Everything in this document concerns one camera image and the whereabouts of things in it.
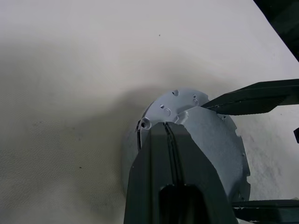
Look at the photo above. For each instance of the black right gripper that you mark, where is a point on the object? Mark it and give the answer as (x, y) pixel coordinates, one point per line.
(296, 135)

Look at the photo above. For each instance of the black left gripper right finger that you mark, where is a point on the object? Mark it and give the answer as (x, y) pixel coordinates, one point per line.
(198, 172)

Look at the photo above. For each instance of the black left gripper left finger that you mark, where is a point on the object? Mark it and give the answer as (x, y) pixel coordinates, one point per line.
(147, 182)

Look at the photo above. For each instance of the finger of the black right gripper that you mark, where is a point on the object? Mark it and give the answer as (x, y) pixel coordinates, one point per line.
(268, 211)

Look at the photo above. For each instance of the grey round motor lid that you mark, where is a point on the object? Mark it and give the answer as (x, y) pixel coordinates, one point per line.
(224, 149)

